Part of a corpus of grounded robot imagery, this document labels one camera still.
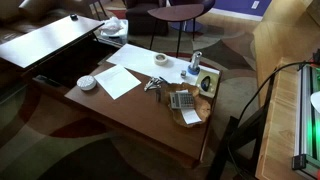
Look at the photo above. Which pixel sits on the dark brown armchair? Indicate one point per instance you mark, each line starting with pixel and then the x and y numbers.
pixel 143 18

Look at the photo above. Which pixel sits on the light wooden cabinet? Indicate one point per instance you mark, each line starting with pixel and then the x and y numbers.
pixel 280 126

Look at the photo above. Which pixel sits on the small printed white paper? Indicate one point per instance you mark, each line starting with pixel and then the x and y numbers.
pixel 116 81

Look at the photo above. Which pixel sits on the brown leather sofa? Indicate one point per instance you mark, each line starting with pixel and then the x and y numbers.
pixel 20 13

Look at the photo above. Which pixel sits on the white round speaker puck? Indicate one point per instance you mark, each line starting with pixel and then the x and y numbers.
pixel 86 82

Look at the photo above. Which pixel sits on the patterned green brown rug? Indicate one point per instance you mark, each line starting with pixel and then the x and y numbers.
pixel 66 150

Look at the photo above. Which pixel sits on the dark round side table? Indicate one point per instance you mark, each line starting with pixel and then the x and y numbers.
pixel 176 12

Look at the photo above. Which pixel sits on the aluminium extrusion frame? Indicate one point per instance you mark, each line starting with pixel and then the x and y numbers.
pixel 305 116

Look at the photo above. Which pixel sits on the small black round object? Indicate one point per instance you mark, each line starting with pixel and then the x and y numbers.
pixel 73 16

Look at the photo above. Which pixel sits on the rough wooden bowl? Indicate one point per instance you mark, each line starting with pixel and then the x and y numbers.
pixel 201 108

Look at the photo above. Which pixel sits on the white note card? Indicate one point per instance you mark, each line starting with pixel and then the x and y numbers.
pixel 191 116

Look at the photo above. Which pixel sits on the white masking tape roll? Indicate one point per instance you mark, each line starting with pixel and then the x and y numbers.
pixel 161 60

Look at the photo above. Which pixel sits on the blue tape roll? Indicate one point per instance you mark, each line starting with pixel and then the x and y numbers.
pixel 193 71

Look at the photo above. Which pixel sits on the small silver metal nut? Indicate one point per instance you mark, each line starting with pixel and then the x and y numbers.
pixel 183 74

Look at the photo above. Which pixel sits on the black pen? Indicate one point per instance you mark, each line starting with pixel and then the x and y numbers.
pixel 164 80

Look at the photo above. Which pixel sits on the crumpled white cloth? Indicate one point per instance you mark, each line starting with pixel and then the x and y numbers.
pixel 111 25

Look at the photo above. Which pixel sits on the white paper slip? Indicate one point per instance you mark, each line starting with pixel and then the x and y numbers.
pixel 182 91

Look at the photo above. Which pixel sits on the chair with blue round base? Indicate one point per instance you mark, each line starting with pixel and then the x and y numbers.
pixel 188 26

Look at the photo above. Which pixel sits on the white wall outlet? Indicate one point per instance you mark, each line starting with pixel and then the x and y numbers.
pixel 255 4

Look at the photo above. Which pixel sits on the large white paper sheet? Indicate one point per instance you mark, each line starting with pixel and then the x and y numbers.
pixel 140 61

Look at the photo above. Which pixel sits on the small dark metal cylinder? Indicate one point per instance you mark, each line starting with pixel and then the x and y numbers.
pixel 157 95

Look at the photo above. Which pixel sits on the black metal stand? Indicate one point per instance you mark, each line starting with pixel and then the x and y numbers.
pixel 233 143

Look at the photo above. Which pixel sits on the grey desk calculator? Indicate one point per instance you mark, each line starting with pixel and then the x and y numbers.
pixel 182 100

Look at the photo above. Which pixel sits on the clear plastic storage bin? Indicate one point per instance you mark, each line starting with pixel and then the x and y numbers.
pixel 116 37

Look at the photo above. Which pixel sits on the white rounded object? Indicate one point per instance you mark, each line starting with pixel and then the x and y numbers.
pixel 316 100

